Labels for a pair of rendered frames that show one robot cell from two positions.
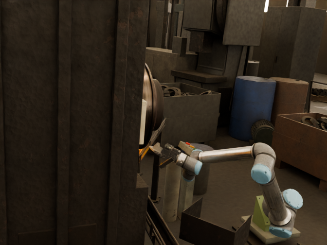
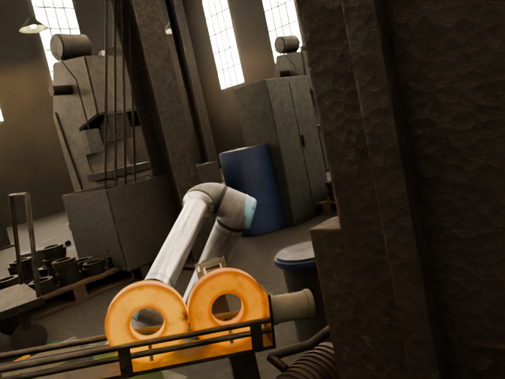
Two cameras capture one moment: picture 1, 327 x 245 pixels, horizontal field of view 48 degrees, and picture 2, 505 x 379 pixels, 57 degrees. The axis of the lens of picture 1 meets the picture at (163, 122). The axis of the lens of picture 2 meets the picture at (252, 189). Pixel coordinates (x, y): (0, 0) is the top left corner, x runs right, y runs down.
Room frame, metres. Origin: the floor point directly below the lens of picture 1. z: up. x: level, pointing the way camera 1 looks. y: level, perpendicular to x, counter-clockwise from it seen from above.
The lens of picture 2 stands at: (2.64, 1.02, 1.03)
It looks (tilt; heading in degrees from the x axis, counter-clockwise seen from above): 7 degrees down; 248
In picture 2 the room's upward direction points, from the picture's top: 12 degrees counter-clockwise
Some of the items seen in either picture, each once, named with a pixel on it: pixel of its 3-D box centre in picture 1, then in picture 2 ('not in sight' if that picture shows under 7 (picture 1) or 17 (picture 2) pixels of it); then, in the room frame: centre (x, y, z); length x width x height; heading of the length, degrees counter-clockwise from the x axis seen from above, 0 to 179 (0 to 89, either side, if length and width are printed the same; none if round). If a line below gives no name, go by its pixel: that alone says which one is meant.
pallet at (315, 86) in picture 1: (314, 91); not in sight; (9.59, -3.88, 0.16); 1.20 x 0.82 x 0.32; 13
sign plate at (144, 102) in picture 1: (133, 115); not in sight; (1.54, 0.13, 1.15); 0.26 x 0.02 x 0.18; 23
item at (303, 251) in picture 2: not in sight; (315, 292); (1.63, -0.91, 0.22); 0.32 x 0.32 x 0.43
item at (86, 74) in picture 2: not in sight; (109, 132); (1.78, -5.68, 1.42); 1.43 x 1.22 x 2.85; 118
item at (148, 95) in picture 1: (134, 104); not in sight; (1.90, 0.16, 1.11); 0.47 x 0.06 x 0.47; 23
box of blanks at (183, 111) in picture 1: (168, 115); not in sight; (4.65, -0.06, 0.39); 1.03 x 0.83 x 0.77; 128
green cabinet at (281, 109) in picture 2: not in sight; (285, 150); (0.30, -3.49, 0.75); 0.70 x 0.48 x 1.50; 23
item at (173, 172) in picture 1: (171, 189); not in sight; (2.71, -0.11, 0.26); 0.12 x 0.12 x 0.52
